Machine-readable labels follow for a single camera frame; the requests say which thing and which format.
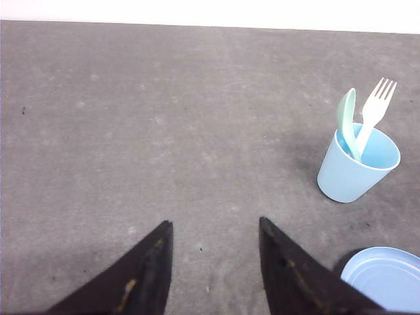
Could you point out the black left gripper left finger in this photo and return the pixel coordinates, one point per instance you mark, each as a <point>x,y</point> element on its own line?
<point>138,283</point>

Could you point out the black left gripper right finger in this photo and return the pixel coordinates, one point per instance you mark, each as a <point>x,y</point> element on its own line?
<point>296,283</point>

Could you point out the blue plastic plate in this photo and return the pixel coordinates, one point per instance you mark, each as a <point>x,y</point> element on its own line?
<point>387,275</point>

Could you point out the light blue plastic cup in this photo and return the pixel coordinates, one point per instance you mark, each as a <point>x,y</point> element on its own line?
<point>343,179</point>

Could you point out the white plastic fork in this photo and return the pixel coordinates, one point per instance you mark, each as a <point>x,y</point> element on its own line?
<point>374,110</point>

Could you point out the mint green plastic spoon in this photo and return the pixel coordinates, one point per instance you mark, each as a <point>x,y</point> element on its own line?
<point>344,119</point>

